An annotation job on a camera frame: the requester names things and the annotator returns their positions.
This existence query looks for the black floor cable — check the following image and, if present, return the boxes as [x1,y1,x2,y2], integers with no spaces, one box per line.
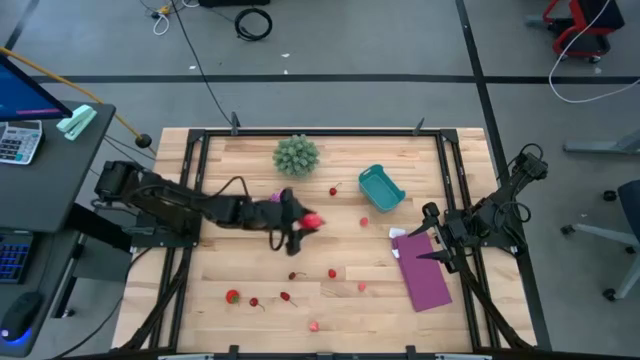
[168,0,236,129]

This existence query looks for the coiled black cable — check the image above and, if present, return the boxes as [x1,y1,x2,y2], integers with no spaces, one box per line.
[233,6,274,43]

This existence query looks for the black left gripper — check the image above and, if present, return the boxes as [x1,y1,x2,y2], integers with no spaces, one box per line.
[238,188,317,257]

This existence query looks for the red and black chair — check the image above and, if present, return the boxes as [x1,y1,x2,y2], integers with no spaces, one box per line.
[524,0,626,65]

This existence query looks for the grey desk calculator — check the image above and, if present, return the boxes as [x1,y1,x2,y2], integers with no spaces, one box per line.
[0,119,44,166]

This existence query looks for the black computer mouse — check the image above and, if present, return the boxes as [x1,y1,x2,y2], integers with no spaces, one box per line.
[0,291,44,343]

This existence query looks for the grey lower desk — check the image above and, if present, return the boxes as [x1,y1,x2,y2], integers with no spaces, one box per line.
[0,202,132,359]

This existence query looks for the potted artificial green plant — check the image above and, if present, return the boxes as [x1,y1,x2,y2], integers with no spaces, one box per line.
[272,133,321,179]

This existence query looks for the computer monitor with blue screen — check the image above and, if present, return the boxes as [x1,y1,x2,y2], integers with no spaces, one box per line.
[0,52,74,124]

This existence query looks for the black keyboard with blue backlight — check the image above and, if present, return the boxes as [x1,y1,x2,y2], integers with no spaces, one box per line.
[0,230,34,285]

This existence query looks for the black raised desk top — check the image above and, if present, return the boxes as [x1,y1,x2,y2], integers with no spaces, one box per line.
[0,99,118,235]

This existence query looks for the grey table foot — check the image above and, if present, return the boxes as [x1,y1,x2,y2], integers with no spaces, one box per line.
[563,130,640,155]

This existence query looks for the long white floor cable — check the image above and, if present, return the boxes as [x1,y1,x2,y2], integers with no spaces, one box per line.
[548,0,640,105]

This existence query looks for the grey office chair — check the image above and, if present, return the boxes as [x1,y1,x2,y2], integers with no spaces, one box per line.
[559,179,640,302]

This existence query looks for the yellow cable with black end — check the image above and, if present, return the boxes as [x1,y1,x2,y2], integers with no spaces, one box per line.
[0,46,154,150]

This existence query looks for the mint green stapler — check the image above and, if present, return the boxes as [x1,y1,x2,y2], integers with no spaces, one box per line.
[55,104,98,142]

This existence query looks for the large red toy fruit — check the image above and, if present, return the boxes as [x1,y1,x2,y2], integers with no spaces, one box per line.
[298,212,326,232]

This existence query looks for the teal plastic tub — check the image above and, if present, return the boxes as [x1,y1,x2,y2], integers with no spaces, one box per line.
[357,163,407,214]

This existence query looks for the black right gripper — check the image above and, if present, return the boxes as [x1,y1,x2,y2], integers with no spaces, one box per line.
[407,201,474,274]

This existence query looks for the purple folded cloth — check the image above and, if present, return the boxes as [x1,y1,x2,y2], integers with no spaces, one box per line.
[390,230,454,313]

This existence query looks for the white cable with yellow plug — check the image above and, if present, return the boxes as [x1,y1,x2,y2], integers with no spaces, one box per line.
[151,4,174,37]

